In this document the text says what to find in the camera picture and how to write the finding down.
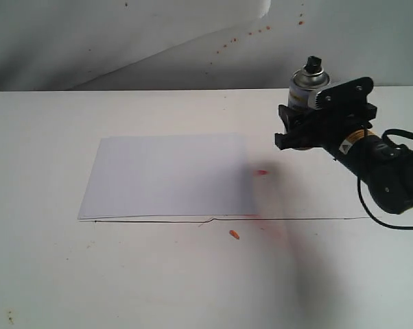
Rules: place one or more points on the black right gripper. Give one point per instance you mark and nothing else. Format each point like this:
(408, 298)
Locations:
(327, 128)

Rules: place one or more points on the spray paint can with dots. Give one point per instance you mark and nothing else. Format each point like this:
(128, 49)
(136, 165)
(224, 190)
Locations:
(310, 77)

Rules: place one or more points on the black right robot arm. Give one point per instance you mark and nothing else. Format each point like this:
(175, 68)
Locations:
(387, 172)

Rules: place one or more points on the white paper sheet stack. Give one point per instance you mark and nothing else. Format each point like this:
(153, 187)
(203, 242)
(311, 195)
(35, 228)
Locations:
(169, 176)

